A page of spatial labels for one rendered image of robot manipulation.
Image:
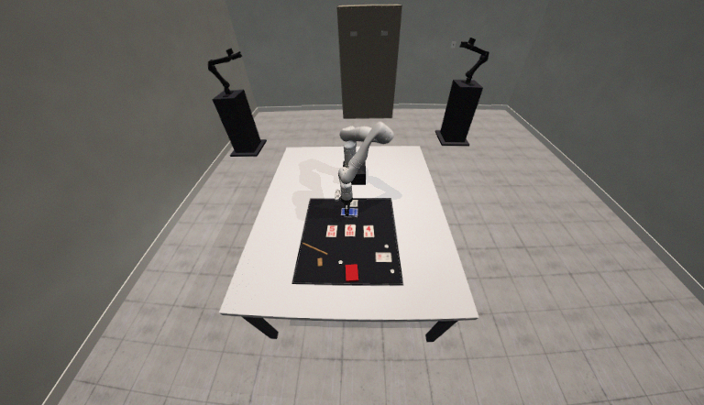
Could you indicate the red rectangular block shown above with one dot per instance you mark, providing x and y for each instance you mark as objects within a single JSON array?
[{"x": 351, "y": 273}]

